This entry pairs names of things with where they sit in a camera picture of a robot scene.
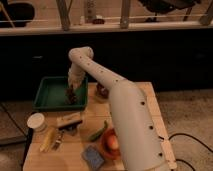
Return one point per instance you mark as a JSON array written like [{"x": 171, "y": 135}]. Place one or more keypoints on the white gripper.
[{"x": 75, "y": 79}]

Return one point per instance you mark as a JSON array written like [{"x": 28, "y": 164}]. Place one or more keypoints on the dark grape bunch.
[{"x": 71, "y": 96}]

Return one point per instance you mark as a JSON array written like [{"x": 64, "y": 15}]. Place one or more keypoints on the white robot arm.
[{"x": 139, "y": 143}]

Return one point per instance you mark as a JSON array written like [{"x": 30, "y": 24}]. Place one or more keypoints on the green plastic tray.
[{"x": 51, "y": 95}]

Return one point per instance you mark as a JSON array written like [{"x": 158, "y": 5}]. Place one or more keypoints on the white round container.
[{"x": 37, "y": 122}]

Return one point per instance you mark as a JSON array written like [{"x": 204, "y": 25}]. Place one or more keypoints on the yellow banana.
[{"x": 47, "y": 140}]

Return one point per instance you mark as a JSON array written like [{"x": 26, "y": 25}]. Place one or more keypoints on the green chili pepper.
[{"x": 98, "y": 134}]

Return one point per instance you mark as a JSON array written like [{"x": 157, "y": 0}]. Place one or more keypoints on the red bowl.
[{"x": 105, "y": 150}]

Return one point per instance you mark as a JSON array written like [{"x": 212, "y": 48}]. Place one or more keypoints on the orange egg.
[{"x": 112, "y": 142}]

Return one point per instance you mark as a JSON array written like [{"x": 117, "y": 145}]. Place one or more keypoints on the blue sponge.
[{"x": 93, "y": 158}]

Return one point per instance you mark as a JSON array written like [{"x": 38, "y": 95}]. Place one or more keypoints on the wooden shelf rail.
[{"x": 102, "y": 28}]

